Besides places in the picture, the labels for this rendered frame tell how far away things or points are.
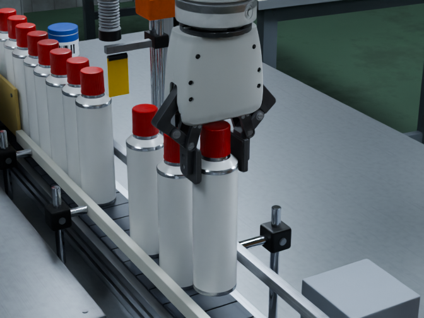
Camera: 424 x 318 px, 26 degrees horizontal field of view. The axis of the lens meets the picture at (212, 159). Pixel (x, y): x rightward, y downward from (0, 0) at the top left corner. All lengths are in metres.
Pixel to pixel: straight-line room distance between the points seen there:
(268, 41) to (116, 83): 1.75
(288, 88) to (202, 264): 0.98
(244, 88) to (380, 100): 3.36
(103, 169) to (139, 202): 0.16
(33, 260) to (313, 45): 3.95
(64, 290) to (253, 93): 0.37
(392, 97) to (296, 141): 2.67
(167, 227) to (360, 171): 0.57
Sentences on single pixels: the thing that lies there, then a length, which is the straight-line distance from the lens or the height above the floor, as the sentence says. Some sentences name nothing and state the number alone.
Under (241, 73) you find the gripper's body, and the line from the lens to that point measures 0.96.
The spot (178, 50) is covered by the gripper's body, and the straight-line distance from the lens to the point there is 0.94.
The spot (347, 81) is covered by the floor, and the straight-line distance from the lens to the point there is 4.54.
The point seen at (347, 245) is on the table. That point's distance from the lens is 1.37.
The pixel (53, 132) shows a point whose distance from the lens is 1.42.
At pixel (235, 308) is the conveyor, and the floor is 0.88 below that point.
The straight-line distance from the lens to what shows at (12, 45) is 1.58.
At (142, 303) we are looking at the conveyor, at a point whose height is 0.87.
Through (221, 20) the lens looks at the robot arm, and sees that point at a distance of 0.91.
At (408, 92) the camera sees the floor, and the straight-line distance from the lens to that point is 4.44.
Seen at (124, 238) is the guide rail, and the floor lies 0.91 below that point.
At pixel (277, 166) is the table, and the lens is 1.61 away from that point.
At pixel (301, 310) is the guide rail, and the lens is 0.99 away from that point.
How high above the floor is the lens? 1.50
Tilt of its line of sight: 24 degrees down
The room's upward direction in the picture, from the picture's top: straight up
